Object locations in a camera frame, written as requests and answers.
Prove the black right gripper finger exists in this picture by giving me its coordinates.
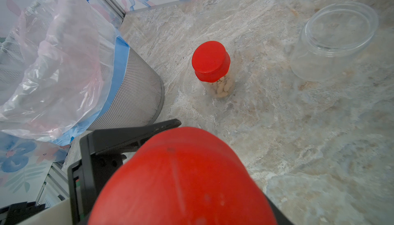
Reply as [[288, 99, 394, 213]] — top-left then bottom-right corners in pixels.
[[265, 196, 294, 225]]

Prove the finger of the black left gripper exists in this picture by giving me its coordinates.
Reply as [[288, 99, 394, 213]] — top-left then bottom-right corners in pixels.
[[67, 119, 182, 225]]

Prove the red jar lid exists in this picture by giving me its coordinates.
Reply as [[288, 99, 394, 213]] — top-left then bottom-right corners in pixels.
[[88, 127, 277, 225], [192, 41, 231, 83]]

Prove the clear jar with orange lid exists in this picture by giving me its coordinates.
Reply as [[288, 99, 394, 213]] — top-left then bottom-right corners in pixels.
[[290, 2, 379, 81]]

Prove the metal mesh trash bin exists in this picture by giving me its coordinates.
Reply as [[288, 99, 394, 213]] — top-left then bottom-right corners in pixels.
[[88, 48, 165, 131]]

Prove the pink trash bag liner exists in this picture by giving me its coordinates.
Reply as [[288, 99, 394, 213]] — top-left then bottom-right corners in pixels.
[[1, 0, 130, 146]]

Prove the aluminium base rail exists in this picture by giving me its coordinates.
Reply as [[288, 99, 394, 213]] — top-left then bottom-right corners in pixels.
[[36, 162, 69, 209]]

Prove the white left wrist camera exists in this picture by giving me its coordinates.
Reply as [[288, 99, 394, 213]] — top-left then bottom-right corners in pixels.
[[19, 199, 73, 225]]

